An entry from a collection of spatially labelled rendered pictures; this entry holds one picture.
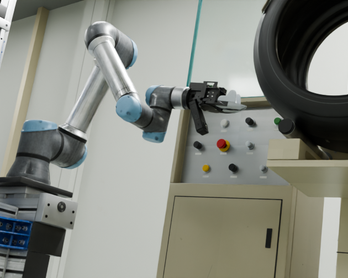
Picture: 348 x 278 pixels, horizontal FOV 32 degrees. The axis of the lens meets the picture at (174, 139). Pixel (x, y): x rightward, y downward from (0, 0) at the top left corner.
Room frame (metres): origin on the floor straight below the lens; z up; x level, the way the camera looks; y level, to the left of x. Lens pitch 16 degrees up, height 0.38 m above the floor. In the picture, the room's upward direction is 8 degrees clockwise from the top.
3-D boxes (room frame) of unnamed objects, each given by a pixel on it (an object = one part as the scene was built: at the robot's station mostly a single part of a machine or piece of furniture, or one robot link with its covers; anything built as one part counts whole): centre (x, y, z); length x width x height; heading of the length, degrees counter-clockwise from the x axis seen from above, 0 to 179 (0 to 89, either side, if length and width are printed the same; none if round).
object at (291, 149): (1.70, -0.39, 0.84); 0.36 x 0.09 x 0.06; 148
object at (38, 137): (2.05, 0.47, 0.88); 0.13 x 0.12 x 0.14; 145
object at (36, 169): (2.04, 0.47, 0.77); 0.15 x 0.15 x 0.10
